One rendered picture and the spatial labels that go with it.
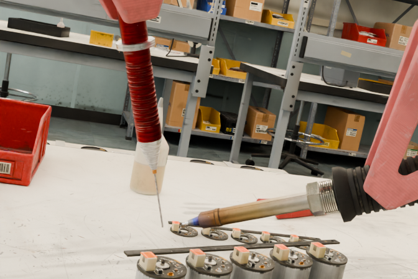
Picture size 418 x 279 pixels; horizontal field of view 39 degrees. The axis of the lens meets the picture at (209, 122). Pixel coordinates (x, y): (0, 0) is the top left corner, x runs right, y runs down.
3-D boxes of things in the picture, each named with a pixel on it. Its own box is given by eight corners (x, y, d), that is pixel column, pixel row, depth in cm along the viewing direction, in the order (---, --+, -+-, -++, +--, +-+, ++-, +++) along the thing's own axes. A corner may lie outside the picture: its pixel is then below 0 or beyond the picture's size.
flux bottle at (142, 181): (164, 189, 63) (181, 99, 62) (155, 197, 60) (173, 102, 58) (134, 182, 64) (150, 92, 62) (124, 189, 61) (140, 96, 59)
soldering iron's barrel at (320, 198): (200, 241, 27) (339, 216, 25) (191, 209, 27) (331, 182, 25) (207, 231, 28) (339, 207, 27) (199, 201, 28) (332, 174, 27)
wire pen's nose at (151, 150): (137, 168, 26) (132, 138, 26) (158, 161, 27) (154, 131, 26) (148, 176, 26) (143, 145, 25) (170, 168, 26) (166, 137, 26)
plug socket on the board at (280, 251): (291, 260, 33) (293, 249, 33) (279, 261, 33) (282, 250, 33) (282, 254, 34) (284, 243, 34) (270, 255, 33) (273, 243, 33)
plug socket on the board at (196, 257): (208, 266, 30) (210, 254, 30) (193, 268, 30) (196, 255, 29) (199, 260, 31) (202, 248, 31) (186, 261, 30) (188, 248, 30)
